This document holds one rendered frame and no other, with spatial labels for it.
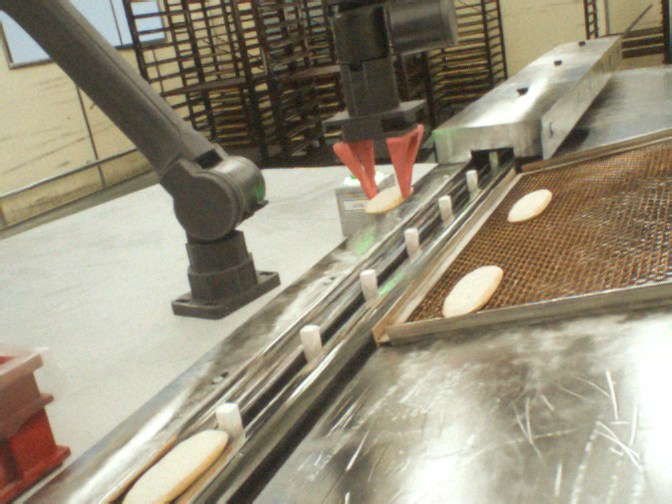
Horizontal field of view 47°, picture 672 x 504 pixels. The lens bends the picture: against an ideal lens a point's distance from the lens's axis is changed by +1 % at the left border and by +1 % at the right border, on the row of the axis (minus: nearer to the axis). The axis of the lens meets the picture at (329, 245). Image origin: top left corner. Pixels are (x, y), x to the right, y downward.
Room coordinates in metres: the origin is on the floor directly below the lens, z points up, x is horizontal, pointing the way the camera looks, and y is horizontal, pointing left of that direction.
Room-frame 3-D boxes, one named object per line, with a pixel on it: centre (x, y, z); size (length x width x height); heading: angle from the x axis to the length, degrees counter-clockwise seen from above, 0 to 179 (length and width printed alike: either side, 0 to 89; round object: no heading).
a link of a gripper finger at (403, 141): (0.84, -0.08, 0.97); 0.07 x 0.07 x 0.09; 62
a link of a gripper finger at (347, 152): (0.84, -0.07, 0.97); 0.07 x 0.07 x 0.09; 62
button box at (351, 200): (1.11, -0.07, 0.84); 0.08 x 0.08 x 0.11; 62
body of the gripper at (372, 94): (0.84, -0.07, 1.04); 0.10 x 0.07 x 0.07; 62
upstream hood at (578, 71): (1.79, -0.57, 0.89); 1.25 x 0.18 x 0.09; 152
